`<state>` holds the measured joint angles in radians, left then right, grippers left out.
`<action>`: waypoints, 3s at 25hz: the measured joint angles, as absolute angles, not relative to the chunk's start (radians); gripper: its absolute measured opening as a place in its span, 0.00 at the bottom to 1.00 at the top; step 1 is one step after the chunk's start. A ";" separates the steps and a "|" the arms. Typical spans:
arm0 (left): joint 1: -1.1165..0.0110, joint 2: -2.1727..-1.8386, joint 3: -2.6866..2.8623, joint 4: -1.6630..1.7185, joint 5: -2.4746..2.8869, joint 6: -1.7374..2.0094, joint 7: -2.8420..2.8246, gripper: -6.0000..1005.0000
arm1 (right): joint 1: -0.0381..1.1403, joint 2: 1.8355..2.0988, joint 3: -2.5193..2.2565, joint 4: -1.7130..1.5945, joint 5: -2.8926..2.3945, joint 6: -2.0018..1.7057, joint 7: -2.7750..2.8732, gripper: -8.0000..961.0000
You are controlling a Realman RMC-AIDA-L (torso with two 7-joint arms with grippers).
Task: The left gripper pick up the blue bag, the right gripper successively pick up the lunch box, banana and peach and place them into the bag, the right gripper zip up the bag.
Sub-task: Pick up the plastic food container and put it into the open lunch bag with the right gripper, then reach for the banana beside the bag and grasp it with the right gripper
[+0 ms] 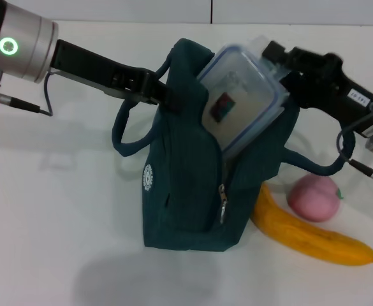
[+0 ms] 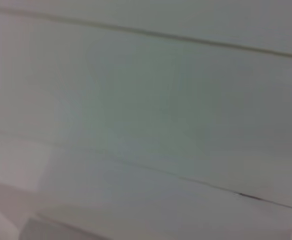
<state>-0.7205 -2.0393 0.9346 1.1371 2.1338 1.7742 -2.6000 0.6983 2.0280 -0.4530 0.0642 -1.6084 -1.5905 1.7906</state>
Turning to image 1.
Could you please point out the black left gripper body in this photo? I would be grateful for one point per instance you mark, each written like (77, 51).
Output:
(87, 68)

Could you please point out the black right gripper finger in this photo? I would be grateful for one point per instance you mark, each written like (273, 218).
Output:
(293, 86)
(277, 50)

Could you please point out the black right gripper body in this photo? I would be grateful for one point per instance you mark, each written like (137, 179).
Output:
(326, 89)

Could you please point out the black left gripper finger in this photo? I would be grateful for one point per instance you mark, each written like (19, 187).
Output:
(167, 97)

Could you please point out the clear plastic lunch box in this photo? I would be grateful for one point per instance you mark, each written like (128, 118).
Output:
(253, 105)

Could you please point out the dark teal insulated bag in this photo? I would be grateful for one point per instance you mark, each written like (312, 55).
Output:
(179, 191)

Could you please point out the pink peach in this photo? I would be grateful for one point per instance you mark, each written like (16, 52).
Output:
(313, 201)

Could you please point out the yellow banana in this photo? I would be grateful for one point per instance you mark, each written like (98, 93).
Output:
(301, 236)

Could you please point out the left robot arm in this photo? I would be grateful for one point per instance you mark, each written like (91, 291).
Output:
(23, 63)

